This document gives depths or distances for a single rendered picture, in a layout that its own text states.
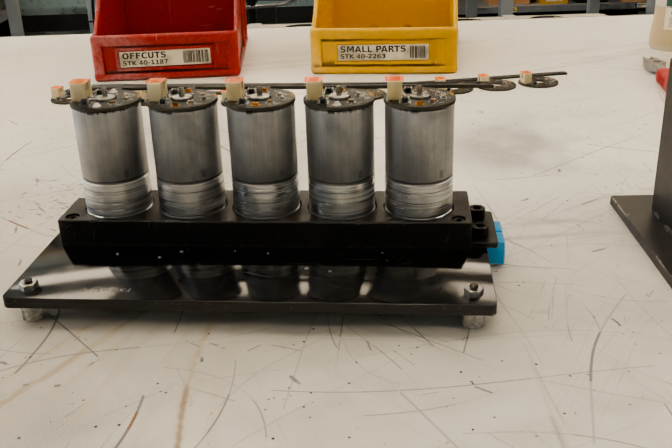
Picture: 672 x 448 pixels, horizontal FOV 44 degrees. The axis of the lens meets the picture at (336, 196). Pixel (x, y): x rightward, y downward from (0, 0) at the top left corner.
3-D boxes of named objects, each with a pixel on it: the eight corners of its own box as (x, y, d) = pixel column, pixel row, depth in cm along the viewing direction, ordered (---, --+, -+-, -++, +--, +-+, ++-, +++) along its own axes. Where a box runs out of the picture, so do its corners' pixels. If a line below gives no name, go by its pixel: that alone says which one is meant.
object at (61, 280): (478, 236, 33) (479, 210, 32) (496, 335, 26) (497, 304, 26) (84, 233, 34) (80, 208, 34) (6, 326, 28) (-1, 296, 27)
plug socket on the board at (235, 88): (248, 101, 29) (247, 82, 29) (224, 101, 29) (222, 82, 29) (252, 94, 30) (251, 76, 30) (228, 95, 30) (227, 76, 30)
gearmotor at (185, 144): (220, 240, 30) (207, 105, 28) (154, 240, 31) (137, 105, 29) (233, 213, 33) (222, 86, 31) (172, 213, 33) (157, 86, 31)
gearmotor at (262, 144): (296, 241, 30) (289, 104, 28) (230, 240, 30) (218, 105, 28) (304, 213, 32) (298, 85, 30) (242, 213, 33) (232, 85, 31)
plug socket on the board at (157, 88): (169, 101, 29) (167, 83, 29) (145, 101, 29) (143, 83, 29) (175, 95, 30) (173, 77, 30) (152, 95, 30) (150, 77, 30)
